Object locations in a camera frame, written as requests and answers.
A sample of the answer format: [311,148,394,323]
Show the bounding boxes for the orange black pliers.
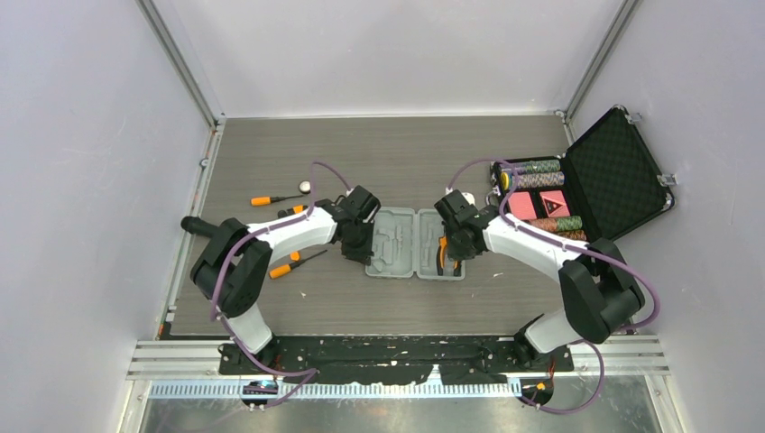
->
[436,235,462,277]

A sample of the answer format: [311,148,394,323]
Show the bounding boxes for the grey plastic tool case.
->
[365,207,465,281]

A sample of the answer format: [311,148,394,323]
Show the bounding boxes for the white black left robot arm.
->
[180,186,381,373]

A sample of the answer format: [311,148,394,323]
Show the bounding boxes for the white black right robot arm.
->
[434,189,646,371]

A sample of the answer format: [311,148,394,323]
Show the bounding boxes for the small round silver disc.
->
[299,180,312,195]

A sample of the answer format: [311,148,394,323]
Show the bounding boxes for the orange utility knife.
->
[277,205,308,218]

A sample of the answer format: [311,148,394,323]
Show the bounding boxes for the red playing card deck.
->
[507,191,537,220]

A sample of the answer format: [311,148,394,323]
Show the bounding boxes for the red card deck with triangle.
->
[539,189,571,218]

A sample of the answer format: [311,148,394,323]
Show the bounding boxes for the orange phillips screwdriver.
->
[268,250,327,280]

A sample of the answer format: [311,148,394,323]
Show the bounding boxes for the small orange screwdriver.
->
[250,194,304,207]

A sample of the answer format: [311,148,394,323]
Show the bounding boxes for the black aluminium poker chip case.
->
[486,106,675,244]

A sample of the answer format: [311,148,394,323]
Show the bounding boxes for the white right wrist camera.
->
[461,192,475,206]

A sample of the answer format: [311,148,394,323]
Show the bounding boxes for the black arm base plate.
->
[255,336,574,385]

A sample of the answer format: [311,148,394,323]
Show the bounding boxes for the black orange-tipped tool handle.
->
[180,216,220,239]

